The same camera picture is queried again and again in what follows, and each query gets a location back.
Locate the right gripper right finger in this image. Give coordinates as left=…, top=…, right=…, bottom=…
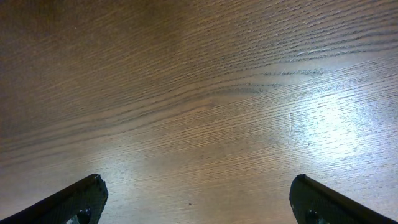
left=289, top=174, right=397, bottom=224

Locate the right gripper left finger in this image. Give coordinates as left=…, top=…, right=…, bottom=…
left=1, top=174, right=108, bottom=224

